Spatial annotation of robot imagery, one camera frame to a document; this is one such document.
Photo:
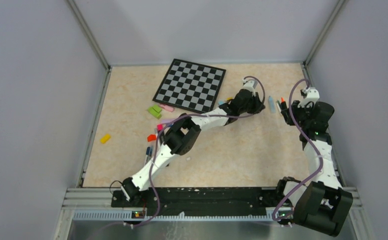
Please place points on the light blue highlighter body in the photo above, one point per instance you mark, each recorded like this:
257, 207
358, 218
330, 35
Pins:
271, 104

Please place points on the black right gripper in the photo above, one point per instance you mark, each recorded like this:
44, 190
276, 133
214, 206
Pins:
295, 107

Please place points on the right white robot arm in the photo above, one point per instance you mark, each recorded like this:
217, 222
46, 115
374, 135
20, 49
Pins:
319, 202

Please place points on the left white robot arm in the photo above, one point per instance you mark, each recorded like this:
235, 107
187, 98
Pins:
179, 138

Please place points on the black grey chessboard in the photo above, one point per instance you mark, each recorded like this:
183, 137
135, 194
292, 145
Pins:
190, 86

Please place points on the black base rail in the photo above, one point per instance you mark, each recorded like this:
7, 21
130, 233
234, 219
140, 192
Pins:
267, 196

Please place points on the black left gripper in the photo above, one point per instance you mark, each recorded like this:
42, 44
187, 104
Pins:
257, 106

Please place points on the white marker yellow end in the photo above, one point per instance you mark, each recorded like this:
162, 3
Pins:
278, 106

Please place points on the yellow highlighter cap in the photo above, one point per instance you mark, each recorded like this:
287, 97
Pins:
105, 138

